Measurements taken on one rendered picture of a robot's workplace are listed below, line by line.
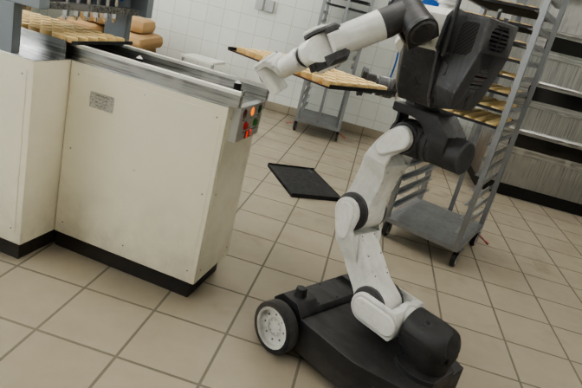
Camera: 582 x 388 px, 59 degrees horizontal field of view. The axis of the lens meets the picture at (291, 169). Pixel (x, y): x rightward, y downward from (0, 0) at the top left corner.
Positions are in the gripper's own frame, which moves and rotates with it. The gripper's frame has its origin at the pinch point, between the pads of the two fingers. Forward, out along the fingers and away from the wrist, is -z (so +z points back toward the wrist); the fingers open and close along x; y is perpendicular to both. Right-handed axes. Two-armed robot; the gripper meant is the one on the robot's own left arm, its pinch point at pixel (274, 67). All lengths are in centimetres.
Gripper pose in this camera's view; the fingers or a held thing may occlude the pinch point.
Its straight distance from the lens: 201.1
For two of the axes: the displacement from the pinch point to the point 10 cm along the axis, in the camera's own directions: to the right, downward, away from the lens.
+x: 2.4, -9.2, -3.0
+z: -0.3, 3.0, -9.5
